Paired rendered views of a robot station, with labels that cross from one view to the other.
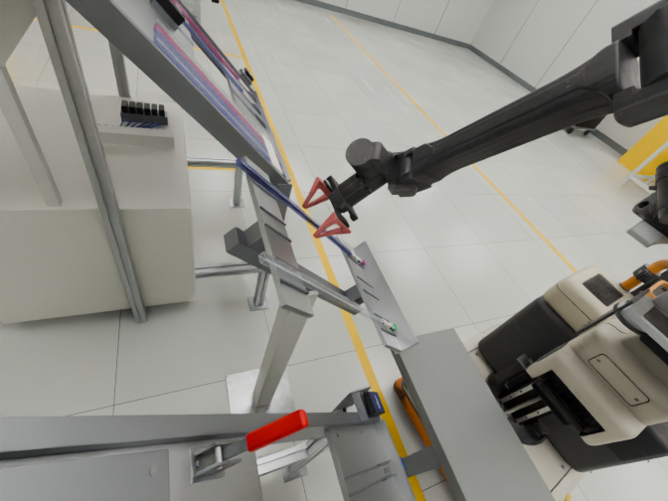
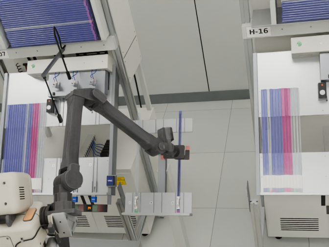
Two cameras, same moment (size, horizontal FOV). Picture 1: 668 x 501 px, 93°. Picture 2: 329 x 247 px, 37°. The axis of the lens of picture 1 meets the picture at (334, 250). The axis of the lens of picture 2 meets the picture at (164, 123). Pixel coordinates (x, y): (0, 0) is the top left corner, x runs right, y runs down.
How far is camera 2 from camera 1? 2.55 m
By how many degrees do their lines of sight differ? 95
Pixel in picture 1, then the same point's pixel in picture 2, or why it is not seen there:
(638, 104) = not seen: hidden behind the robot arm
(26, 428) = (113, 84)
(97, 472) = (103, 85)
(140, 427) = (112, 97)
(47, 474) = (104, 81)
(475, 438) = not seen: outside the picture
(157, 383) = (220, 223)
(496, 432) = not seen: outside the picture
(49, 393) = (231, 188)
